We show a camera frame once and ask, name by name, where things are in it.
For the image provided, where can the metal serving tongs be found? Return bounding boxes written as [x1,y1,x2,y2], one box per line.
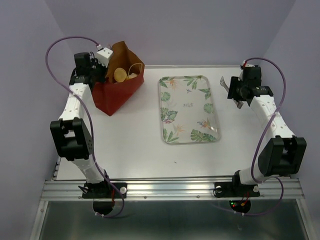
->
[219,76,244,109]

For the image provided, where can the round pale bread roll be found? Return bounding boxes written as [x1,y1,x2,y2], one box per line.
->
[113,67,128,83]

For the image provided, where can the red brown paper bag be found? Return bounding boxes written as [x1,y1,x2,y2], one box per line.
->
[92,41,145,116]

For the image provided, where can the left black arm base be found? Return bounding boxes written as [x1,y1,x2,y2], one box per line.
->
[78,181,121,217]

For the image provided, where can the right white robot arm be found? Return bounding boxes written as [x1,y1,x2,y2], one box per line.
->
[227,64,307,195]

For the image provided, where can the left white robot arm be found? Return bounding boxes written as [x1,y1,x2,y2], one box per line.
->
[50,52,111,197]

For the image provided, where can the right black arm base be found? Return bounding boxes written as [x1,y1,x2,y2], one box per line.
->
[212,181,260,214]

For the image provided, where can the floral patterned tray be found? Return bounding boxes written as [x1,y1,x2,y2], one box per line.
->
[158,75,221,145]

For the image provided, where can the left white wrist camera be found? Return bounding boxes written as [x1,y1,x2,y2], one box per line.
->
[95,47,114,67]

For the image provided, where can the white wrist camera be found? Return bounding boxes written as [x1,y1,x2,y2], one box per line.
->
[240,59,258,70]
[95,47,114,67]

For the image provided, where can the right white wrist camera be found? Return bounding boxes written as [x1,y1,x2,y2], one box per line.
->
[240,59,258,70]

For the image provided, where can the aluminium mounting rail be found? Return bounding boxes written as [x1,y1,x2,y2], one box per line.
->
[40,177,305,202]

